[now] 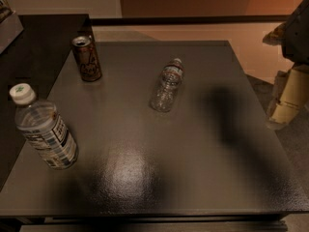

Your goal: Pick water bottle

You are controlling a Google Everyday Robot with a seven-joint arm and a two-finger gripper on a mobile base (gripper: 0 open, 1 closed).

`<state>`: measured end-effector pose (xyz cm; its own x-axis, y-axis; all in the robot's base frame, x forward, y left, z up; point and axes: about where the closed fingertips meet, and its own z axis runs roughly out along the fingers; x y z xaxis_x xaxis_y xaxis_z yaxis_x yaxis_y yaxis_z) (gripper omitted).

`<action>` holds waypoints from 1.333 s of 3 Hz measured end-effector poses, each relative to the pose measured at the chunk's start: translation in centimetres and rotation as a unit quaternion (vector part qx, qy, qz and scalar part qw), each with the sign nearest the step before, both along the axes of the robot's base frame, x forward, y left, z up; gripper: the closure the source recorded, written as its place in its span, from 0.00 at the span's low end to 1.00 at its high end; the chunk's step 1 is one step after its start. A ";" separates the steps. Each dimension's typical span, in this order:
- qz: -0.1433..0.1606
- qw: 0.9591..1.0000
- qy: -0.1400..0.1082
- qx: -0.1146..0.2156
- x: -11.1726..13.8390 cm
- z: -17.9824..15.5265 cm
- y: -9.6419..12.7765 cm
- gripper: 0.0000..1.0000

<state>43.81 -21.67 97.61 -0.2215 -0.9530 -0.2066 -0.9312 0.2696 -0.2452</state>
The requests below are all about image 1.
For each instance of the clear plastic water bottle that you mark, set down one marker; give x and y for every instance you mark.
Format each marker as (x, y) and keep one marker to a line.
(167, 86)

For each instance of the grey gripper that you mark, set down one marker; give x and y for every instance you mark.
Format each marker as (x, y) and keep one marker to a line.
(296, 38)

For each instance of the full water bottle white cap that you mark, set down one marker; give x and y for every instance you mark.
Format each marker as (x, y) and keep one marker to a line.
(43, 127)

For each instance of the brown soda can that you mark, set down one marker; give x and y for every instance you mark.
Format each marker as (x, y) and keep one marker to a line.
(86, 57)

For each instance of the grey box at left edge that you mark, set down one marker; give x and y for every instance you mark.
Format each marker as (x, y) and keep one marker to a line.
(10, 25)

